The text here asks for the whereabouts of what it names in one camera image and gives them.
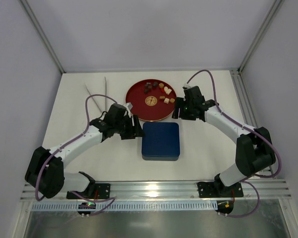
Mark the aluminium frame post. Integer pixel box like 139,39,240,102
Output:
18,0,66,74
238,0,285,74

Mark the aluminium right frame post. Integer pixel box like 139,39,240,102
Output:
238,0,285,74

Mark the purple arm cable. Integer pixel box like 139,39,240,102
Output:
187,69,283,218
34,94,116,216

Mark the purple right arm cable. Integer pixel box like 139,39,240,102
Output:
187,69,283,218

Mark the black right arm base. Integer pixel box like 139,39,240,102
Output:
197,181,244,198

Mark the round red tray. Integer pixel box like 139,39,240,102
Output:
125,79,177,121

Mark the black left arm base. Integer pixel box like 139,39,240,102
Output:
76,183,111,200

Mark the blue chocolate box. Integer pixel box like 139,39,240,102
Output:
142,156,179,161

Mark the aluminium front rail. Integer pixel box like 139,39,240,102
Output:
20,179,293,200

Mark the aluminium left frame post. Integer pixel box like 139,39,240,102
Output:
18,0,66,74

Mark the left controller board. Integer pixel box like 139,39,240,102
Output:
77,202,96,216

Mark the blue box lid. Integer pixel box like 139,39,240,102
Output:
141,122,180,157

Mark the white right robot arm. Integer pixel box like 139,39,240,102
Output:
172,86,276,198

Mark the slotted cable duct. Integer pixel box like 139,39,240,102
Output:
31,200,217,212

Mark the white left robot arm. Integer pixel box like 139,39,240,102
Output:
25,103,145,199

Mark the right controller board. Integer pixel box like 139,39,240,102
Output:
216,201,234,216

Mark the controller board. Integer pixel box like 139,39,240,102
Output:
77,202,96,216
216,201,234,216

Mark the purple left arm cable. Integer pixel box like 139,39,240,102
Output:
34,94,116,216

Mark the aluminium rail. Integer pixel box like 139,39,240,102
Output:
229,69,275,179
20,179,293,200

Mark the aluminium right side rail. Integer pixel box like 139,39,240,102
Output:
229,69,275,179

